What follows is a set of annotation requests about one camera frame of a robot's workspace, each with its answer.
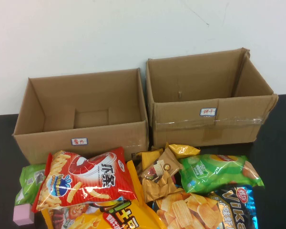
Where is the green chips bag barcode side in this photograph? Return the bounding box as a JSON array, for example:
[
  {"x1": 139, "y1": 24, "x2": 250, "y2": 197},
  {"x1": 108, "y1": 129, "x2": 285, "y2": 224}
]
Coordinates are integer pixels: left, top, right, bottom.
[{"x1": 15, "y1": 163, "x2": 47, "y2": 206}]

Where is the green potato chips bag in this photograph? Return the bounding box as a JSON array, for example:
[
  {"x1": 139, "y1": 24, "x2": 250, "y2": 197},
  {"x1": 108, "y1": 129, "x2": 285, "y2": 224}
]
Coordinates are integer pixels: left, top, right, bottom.
[{"x1": 178, "y1": 154, "x2": 265, "y2": 194}]

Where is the pink cube block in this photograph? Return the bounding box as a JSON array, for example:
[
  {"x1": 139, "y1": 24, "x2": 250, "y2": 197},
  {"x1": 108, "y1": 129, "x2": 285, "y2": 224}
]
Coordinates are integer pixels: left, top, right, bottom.
[{"x1": 13, "y1": 202, "x2": 35, "y2": 226}]

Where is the small golden brown snack packet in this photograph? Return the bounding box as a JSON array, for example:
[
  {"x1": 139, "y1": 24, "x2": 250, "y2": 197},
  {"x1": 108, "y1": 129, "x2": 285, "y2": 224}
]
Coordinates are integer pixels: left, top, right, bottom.
[{"x1": 142, "y1": 170, "x2": 184, "y2": 203}]

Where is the brown biscuit packet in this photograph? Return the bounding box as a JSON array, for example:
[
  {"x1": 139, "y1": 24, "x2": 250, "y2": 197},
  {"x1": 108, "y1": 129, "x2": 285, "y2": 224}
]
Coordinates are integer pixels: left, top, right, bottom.
[{"x1": 139, "y1": 147, "x2": 184, "y2": 182}]

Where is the blue black ridged chips bag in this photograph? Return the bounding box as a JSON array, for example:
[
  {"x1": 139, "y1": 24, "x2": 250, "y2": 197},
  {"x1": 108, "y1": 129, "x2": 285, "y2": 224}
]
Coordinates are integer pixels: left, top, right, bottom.
[{"x1": 152, "y1": 183, "x2": 259, "y2": 229}]

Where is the small yellow snack packet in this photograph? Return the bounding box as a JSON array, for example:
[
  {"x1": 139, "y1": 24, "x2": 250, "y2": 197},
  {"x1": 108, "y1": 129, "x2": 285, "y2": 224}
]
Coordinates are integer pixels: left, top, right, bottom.
[
  {"x1": 168, "y1": 143, "x2": 201, "y2": 159},
  {"x1": 136, "y1": 147, "x2": 164, "y2": 170}
]

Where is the large yellow snack bag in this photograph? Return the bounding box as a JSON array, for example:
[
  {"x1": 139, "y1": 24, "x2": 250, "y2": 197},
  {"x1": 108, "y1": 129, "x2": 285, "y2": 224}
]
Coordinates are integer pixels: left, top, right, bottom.
[{"x1": 41, "y1": 159, "x2": 167, "y2": 229}]

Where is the cardboard box with open flaps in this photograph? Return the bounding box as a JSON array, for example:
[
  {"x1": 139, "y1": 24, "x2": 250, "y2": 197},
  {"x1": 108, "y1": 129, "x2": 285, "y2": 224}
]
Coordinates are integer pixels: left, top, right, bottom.
[{"x1": 12, "y1": 68, "x2": 150, "y2": 165}]

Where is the red prawn cracker bag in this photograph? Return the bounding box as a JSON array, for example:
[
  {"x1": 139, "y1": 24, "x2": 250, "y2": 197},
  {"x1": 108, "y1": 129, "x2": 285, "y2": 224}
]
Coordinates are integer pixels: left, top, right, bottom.
[{"x1": 31, "y1": 146, "x2": 138, "y2": 213}]

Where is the cardboard box with clear tape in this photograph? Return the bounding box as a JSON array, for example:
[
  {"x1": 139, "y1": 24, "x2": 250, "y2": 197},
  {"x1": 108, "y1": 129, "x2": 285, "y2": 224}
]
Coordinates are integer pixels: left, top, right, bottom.
[{"x1": 145, "y1": 47, "x2": 279, "y2": 150}]

